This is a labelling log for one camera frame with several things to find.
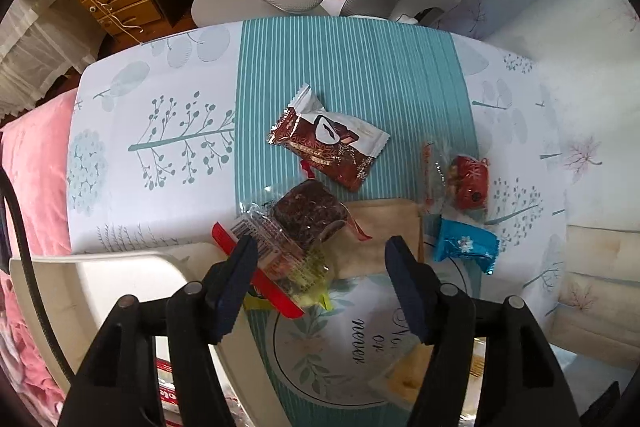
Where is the black cable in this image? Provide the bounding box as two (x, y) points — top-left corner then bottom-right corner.
(0, 167), (66, 388)

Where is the yellow puffed snack clear packet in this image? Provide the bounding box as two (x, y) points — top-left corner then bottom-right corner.
(369, 342), (436, 408)

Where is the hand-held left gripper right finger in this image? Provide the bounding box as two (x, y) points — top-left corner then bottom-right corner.
(385, 234), (583, 427)

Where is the white lace furniture cover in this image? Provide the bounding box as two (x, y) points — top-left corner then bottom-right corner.
(0, 0), (103, 118)

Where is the small blue snack packet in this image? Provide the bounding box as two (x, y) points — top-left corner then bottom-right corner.
(432, 217), (501, 275)

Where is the brown white chocolate packet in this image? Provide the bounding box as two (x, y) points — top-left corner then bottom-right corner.
(267, 83), (391, 194)

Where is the tree print tablecloth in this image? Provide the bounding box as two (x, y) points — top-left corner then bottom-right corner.
(65, 14), (571, 427)

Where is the dark cake clear red packet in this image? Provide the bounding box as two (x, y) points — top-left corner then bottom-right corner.
(212, 179), (373, 320)

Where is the red nut candy clear packet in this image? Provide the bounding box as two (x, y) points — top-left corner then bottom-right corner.
(421, 142), (493, 215)

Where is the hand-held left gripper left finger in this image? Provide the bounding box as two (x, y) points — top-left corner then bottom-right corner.
(57, 234), (259, 427)

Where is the beige wafer biscuit packet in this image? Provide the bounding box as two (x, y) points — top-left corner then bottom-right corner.
(335, 198), (426, 280)

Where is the pink blanket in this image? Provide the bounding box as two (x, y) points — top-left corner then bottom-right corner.
(0, 89), (81, 427)

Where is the white plastic tray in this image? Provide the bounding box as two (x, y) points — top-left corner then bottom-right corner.
(9, 241), (296, 427)

